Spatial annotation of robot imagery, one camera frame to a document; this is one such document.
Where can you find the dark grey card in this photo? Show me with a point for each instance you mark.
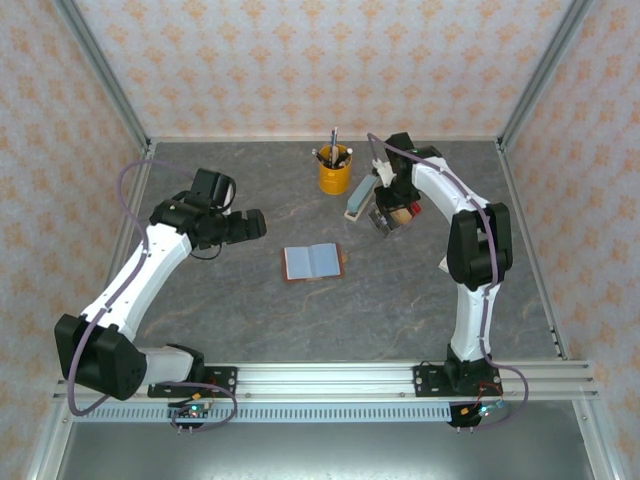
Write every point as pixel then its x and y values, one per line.
pixel 384 222

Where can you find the brown leather card holder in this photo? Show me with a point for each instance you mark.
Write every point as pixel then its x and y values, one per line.
pixel 312 261

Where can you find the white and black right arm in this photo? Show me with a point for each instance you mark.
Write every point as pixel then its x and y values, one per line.
pixel 440 180

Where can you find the plain tan card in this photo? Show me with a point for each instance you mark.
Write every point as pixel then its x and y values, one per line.
pixel 400 215

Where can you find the clear acrylic box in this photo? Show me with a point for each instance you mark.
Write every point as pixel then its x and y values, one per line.
pixel 400 232

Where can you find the white-capped pen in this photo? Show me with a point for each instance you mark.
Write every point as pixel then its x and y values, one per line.
pixel 347 152

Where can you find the yellow pen cup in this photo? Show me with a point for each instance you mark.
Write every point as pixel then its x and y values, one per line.
pixel 334 180

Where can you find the tall grey-blue pen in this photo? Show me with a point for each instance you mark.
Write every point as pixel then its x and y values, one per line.
pixel 334 145

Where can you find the white eraser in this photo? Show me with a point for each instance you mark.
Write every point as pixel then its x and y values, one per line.
pixel 443 265

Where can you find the black pen with white tip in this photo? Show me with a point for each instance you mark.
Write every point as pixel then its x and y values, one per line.
pixel 318 155

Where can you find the small circuit board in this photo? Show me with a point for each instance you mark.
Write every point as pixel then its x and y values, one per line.
pixel 192 411
pixel 484 411

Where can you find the grey metal panel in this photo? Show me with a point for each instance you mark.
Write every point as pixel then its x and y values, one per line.
pixel 325 455

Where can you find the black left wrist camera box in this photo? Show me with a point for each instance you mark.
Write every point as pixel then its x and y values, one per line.
pixel 210 185

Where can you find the thin aluminium table-edge rail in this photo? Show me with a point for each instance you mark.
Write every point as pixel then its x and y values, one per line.
pixel 225 139

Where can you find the aluminium side rail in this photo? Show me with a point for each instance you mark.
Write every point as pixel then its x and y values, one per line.
pixel 136 197
pixel 531 250

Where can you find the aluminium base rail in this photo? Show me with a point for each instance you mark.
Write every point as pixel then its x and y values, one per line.
pixel 325 380

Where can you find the aluminium frame post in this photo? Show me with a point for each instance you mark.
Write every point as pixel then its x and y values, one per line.
pixel 102 70
pixel 545 70

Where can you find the small black rail bracket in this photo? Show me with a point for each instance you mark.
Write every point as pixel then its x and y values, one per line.
pixel 554 336

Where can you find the aluminium frame leg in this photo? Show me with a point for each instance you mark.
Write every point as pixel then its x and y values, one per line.
pixel 52 440
pixel 594 440

